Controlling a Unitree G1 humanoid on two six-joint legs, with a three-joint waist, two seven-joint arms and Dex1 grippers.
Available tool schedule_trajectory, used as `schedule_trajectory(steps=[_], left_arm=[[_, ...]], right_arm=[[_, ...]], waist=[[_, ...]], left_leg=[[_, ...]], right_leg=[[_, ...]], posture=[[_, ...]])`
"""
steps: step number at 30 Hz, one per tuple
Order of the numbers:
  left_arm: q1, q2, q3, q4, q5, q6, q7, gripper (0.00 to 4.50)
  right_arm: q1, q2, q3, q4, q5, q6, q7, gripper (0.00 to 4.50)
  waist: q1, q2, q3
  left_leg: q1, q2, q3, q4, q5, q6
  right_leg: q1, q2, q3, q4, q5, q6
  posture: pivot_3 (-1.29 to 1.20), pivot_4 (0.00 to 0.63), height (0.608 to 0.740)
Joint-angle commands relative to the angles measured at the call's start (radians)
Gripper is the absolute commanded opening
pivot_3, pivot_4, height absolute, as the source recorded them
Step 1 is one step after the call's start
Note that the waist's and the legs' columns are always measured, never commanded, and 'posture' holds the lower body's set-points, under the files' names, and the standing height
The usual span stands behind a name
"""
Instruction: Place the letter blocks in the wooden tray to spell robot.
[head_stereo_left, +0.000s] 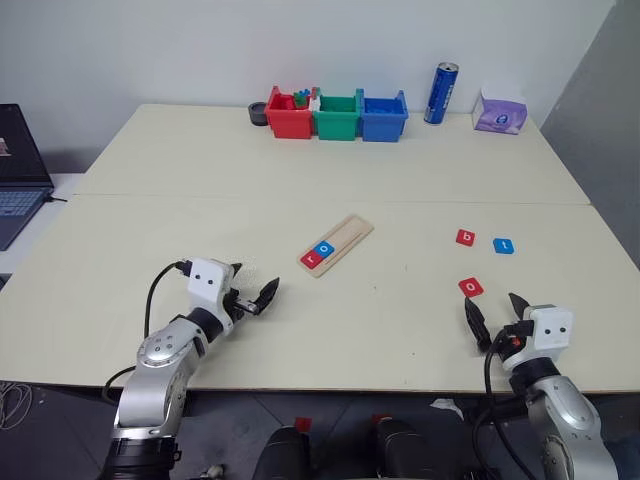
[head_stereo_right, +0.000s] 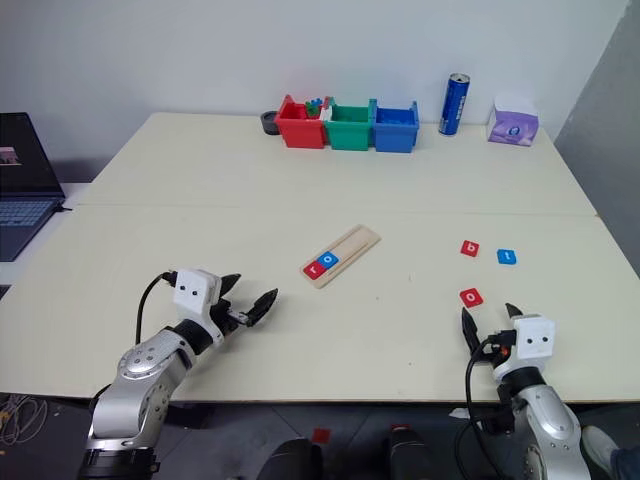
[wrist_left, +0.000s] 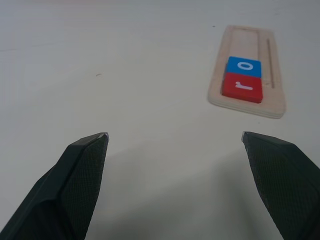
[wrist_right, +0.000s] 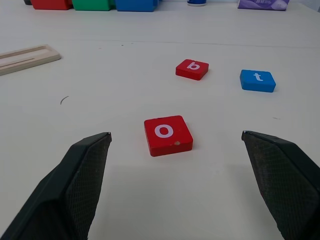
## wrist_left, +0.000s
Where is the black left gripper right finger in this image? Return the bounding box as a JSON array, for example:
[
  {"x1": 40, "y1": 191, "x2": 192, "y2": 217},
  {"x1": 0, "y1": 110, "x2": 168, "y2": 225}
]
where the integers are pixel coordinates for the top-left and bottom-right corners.
[{"x1": 240, "y1": 130, "x2": 320, "y2": 240}]

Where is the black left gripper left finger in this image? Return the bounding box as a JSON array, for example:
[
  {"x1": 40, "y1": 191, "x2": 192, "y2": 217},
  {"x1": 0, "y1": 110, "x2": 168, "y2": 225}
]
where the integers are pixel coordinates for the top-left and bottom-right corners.
[{"x1": 0, "y1": 131, "x2": 110, "y2": 240}]

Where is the red letter tile r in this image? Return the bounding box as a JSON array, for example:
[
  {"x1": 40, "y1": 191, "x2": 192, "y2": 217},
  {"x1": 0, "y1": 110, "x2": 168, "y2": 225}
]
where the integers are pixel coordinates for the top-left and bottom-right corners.
[{"x1": 221, "y1": 72, "x2": 264, "y2": 104}]

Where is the blue letter tile o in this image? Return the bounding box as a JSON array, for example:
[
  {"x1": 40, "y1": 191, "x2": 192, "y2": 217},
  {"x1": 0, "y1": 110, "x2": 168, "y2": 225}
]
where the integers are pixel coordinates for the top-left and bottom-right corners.
[{"x1": 224, "y1": 56, "x2": 262, "y2": 79}]

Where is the wooden letter tray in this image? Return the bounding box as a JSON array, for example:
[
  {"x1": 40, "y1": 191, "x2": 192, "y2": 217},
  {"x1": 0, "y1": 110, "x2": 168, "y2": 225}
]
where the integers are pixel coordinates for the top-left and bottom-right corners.
[{"x1": 206, "y1": 24, "x2": 287, "y2": 119}]

